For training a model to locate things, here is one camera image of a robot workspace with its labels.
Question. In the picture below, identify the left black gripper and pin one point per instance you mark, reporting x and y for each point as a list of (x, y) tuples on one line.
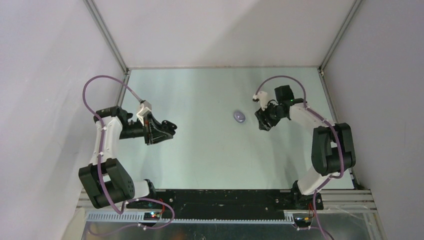
[(152, 130)]

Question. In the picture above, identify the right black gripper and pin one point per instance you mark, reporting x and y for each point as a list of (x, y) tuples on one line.
[(261, 115)]

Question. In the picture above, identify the purple earbud charging case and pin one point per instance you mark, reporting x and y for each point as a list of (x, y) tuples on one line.
[(239, 117)]

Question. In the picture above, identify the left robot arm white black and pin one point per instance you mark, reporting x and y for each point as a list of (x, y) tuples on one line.
[(105, 180)]

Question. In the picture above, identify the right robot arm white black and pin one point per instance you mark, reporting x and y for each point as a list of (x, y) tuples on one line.
[(332, 148)]

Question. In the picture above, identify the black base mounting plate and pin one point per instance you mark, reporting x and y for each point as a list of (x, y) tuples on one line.
[(226, 205)]

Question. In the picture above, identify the left controller board with leds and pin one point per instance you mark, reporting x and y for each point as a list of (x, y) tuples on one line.
[(152, 216)]

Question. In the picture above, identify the controller board with leds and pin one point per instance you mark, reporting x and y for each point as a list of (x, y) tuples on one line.
[(303, 222), (152, 216)]

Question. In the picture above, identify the right controller board with leds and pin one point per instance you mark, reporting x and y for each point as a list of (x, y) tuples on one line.
[(303, 222)]

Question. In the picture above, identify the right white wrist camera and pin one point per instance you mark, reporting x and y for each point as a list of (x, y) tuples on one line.
[(262, 98)]

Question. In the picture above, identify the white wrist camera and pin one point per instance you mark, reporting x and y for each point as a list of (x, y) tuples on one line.
[(262, 98), (143, 110)]

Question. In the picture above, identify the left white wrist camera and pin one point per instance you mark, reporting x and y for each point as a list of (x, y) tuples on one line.
[(143, 110)]

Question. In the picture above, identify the grey slotted cable duct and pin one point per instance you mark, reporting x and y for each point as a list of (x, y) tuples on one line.
[(140, 217)]

